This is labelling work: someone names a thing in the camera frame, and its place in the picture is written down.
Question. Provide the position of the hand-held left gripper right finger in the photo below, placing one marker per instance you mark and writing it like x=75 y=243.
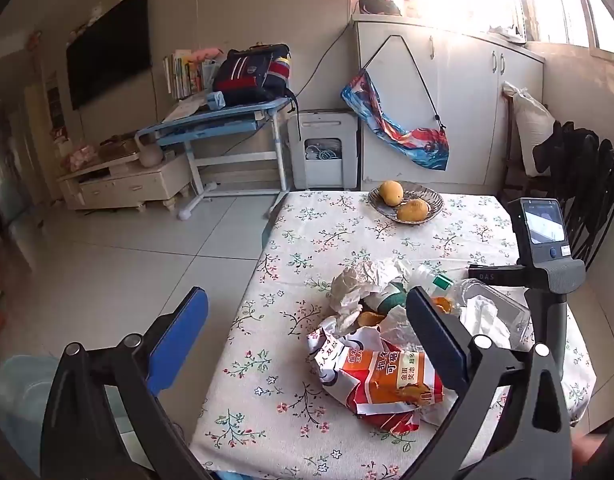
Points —
x=437 y=335

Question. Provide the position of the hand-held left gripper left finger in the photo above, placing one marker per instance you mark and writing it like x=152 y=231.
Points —
x=179 y=340

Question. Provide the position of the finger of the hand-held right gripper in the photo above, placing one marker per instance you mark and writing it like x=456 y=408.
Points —
x=497 y=275

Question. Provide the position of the orange peel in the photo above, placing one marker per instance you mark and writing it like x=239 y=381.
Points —
x=444 y=305
x=371 y=318

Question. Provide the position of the clear plastic bottle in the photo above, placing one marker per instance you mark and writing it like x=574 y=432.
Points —
x=507 y=310

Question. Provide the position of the white tissue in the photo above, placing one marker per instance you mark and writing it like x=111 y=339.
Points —
x=487 y=317

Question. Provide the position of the green avocado toy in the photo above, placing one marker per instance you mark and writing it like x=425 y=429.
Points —
x=393 y=300

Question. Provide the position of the orange snack packet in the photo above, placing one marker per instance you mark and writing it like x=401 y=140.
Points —
x=387 y=380

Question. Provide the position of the white paper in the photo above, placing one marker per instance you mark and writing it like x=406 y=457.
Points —
x=362 y=280

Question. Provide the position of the white and red snack packet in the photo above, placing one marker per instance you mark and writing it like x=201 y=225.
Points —
x=332 y=355

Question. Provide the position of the dark patterned fruit plate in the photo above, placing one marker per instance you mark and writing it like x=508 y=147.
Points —
x=427 y=195

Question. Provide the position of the yellow mango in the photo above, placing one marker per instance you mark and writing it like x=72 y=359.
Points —
x=412 y=210
x=390 y=193

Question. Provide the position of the black folding chair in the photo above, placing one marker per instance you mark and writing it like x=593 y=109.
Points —
x=587 y=160

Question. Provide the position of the white sack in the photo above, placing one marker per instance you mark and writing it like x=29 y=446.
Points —
x=529 y=125

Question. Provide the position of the floral tablecloth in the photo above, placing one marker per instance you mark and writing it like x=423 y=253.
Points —
x=297 y=240

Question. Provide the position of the pale blue plastic basin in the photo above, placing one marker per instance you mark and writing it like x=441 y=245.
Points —
x=24 y=390

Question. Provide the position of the white television cabinet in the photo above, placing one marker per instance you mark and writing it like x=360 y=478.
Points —
x=122 y=182

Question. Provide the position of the pink floral box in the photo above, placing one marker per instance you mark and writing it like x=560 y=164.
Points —
x=82 y=157

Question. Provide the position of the white floor appliance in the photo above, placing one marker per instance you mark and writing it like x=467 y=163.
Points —
x=322 y=130

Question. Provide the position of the blue study desk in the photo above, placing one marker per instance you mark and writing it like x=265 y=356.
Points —
x=222 y=115

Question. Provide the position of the row of books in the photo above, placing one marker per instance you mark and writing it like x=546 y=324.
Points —
x=182 y=75

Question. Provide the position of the black red backpack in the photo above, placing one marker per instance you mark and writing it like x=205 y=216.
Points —
x=252 y=75

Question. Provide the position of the pink plush toy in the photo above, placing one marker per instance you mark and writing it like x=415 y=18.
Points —
x=207 y=53

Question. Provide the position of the dark shoes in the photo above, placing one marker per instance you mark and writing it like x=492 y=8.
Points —
x=379 y=6

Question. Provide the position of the black wall television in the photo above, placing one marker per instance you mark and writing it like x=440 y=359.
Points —
x=109 y=47

